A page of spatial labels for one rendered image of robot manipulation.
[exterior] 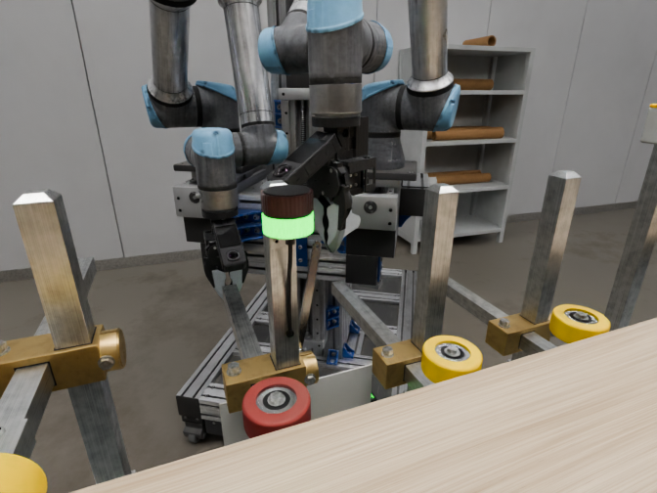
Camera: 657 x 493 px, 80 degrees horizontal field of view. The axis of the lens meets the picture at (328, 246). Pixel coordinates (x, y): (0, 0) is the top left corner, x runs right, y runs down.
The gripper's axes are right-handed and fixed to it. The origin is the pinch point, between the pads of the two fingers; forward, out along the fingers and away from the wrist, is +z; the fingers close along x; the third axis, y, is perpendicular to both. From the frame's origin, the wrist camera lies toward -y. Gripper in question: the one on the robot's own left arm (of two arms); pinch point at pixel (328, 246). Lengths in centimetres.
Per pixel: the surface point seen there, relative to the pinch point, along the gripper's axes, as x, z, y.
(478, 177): 121, 51, 276
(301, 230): -11.5, -9.3, -13.9
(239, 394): -3.8, 15.2, -20.4
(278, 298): -5.4, 2.0, -13.8
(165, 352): 137, 100, 7
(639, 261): -31, 11, 57
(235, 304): 17.1, 14.4, -9.3
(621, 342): -36.7, 11.5, 24.2
